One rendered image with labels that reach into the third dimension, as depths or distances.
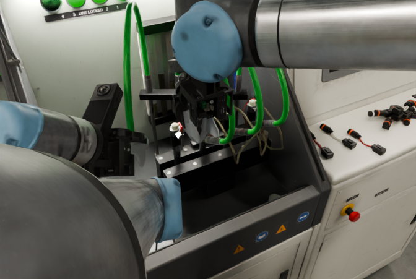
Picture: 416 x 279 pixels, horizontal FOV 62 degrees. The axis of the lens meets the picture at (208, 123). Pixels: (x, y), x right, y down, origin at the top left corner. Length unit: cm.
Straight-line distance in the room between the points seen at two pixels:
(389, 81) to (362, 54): 108
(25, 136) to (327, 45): 32
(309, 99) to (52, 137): 84
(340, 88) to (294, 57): 89
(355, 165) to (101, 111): 73
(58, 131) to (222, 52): 24
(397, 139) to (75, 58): 98
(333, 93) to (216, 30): 90
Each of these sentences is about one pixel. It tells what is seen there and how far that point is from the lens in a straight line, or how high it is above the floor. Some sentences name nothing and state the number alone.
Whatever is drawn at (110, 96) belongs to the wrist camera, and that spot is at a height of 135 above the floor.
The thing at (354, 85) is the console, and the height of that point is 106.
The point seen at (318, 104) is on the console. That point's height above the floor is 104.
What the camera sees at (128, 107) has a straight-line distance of 67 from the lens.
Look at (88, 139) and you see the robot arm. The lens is 51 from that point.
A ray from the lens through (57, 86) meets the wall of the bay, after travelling 110.
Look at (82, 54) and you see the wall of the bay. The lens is 106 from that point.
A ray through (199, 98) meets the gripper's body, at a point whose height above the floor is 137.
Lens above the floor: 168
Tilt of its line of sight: 38 degrees down
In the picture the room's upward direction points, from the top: straight up
